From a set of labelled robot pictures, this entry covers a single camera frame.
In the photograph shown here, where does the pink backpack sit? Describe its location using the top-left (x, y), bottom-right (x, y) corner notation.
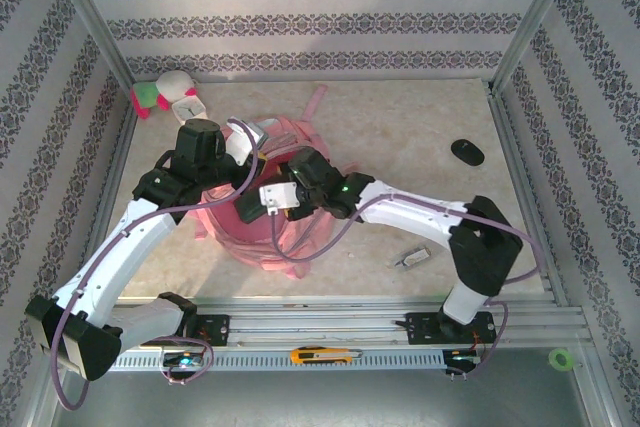
top-left (192, 84), bottom-right (359, 281)

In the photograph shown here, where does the small white square clock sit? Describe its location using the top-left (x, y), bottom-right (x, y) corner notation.
top-left (171, 95), bottom-right (209, 124)

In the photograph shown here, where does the white green pink plush toy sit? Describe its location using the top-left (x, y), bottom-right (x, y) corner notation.
top-left (129, 70), bottom-right (199, 121)

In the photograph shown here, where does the small silver metal tool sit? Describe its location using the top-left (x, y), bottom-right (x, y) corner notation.
top-left (389, 245), bottom-right (432, 271)

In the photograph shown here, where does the black computer mouse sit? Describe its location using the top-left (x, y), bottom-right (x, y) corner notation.
top-left (450, 138), bottom-right (485, 167)

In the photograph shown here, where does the orange utility knife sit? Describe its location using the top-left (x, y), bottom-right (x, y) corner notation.
top-left (289, 345), bottom-right (365, 366)

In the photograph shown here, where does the right controller board green light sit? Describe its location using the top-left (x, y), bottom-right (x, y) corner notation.
top-left (446, 350), bottom-right (482, 368)

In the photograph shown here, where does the controller board green light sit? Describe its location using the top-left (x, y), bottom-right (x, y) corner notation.
top-left (446, 350), bottom-right (482, 368)
top-left (163, 352), bottom-right (206, 369)

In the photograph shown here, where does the left controller board green light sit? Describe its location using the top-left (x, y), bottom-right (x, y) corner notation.
top-left (163, 352), bottom-right (206, 369)

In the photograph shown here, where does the green tape roll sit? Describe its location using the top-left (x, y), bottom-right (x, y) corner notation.
top-left (548, 348), bottom-right (575, 372)

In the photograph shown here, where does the aluminium left side rail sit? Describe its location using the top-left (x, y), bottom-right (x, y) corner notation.
top-left (69, 91), bottom-right (140, 303)

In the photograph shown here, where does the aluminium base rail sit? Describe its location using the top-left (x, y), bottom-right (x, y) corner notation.
top-left (114, 295), bottom-right (589, 348)

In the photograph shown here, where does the aluminium left corner post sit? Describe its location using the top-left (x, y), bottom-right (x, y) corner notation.
top-left (39, 0), bottom-right (141, 98)

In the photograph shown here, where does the aluminium corner post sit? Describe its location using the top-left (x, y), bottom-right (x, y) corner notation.
top-left (39, 0), bottom-right (141, 98)
top-left (488, 0), bottom-right (594, 96)

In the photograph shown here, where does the aluminium right side rail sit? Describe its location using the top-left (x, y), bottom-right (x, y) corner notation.
top-left (487, 79), bottom-right (569, 306)

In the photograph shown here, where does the perforated grey cable duct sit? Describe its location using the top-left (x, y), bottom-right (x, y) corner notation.
top-left (112, 346), bottom-right (481, 373)

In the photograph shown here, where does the aluminium right corner post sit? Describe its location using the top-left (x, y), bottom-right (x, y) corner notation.
top-left (488, 0), bottom-right (594, 96)

